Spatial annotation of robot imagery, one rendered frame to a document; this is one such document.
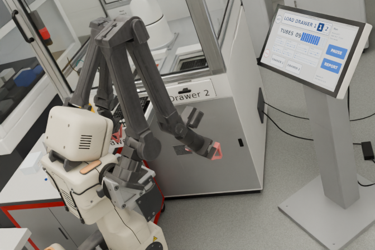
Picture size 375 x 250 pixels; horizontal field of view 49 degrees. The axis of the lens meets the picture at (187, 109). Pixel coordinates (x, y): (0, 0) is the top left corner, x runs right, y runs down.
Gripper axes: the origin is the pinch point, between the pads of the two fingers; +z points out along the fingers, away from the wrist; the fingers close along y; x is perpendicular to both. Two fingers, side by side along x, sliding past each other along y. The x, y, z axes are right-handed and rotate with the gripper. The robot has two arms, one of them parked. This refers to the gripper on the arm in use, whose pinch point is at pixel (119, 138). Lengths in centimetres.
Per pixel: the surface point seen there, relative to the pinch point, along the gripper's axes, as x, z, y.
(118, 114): 8.2, 0.5, 21.9
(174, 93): -21.6, 2.0, 35.2
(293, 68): -87, -10, 21
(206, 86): -40, 1, 35
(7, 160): 97, 21, 19
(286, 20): -87, -25, 41
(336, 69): -105, -15, 7
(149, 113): -9.7, 2.5, 21.4
